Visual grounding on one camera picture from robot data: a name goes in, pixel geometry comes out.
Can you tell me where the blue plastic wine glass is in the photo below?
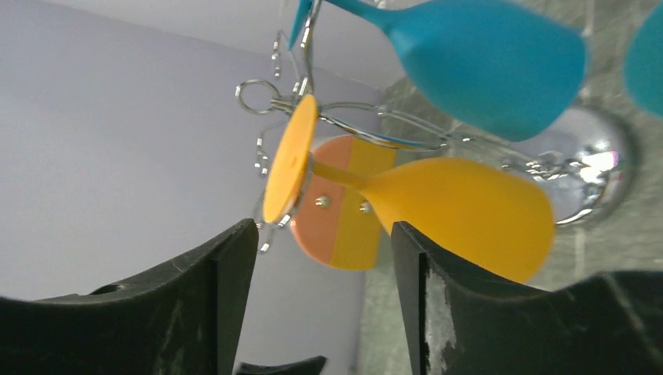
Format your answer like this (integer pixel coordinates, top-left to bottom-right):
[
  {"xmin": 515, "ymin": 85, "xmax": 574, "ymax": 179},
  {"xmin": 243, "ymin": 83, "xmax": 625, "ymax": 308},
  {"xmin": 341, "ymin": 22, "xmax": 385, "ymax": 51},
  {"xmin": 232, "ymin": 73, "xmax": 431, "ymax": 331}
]
[{"xmin": 288, "ymin": 0, "xmax": 589, "ymax": 143}]

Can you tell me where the orange plastic wine glass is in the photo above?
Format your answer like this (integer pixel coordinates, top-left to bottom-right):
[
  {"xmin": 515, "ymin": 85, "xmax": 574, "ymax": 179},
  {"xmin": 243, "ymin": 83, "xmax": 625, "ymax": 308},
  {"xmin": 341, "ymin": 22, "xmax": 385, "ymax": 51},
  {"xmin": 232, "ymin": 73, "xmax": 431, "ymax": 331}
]
[{"xmin": 262, "ymin": 94, "xmax": 555, "ymax": 283}]

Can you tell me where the chrome wire wine glass rack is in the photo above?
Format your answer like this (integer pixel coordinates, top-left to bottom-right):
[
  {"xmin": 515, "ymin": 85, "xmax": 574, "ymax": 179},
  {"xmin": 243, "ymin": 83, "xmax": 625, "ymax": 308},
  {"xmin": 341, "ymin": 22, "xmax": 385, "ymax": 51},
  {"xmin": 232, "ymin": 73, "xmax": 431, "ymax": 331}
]
[{"xmin": 235, "ymin": 1, "xmax": 637, "ymax": 253}]

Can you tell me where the light blue plastic goblet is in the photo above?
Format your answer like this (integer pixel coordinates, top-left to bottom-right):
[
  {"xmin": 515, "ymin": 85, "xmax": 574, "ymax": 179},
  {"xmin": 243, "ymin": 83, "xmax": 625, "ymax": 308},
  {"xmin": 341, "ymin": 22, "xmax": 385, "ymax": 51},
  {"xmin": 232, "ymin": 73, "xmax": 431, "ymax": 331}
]
[{"xmin": 624, "ymin": 8, "xmax": 662, "ymax": 116}]

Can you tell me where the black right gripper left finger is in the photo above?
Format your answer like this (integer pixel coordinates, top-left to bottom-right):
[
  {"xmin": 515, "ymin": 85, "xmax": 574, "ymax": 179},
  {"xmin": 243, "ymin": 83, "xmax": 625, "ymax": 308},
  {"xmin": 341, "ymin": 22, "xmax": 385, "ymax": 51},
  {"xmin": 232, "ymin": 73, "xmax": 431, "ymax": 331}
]
[{"xmin": 1, "ymin": 219, "xmax": 259, "ymax": 374}]

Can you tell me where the round cream drawer box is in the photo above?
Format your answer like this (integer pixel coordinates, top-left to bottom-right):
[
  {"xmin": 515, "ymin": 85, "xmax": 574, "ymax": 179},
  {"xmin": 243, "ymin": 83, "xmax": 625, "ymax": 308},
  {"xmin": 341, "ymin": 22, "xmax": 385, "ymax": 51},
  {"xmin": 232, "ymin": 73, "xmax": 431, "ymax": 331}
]
[{"xmin": 290, "ymin": 136, "xmax": 396, "ymax": 271}]

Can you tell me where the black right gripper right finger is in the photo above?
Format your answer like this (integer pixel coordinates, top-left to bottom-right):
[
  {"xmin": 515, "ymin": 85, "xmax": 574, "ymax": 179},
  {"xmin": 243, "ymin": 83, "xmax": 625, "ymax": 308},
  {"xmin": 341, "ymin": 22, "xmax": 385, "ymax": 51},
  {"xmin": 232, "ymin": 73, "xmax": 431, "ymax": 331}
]
[{"xmin": 391, "ymin": 222, "xmax": 662, "ymax": 374}]

